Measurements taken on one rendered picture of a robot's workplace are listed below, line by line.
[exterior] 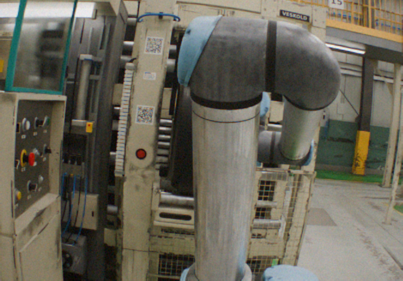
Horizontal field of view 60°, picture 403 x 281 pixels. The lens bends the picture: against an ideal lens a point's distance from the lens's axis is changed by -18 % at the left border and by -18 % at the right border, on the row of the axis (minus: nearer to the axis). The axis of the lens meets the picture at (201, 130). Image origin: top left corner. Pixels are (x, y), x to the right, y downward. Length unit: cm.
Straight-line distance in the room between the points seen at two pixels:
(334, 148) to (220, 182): 1064
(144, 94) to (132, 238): 62
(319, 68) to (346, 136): 1077
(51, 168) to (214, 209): 90
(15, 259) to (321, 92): 84
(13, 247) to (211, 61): 71
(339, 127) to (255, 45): 1073
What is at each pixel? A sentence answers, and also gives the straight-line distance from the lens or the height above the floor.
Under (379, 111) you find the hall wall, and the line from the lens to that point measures 1177.
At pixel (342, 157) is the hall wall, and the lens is 1138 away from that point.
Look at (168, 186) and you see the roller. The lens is 194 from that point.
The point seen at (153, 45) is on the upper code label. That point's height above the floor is 151.
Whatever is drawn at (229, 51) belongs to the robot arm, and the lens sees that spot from 59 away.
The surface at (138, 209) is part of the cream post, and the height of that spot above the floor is 82.
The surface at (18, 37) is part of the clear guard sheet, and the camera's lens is 99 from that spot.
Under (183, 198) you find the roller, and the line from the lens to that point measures 167.
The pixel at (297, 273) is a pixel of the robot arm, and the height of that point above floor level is 91.
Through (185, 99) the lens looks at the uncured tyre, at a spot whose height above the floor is 130.
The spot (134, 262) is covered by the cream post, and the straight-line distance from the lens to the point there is 185.
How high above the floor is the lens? 127
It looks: 3 degrees down
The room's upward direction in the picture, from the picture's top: 6 degrees clockwise
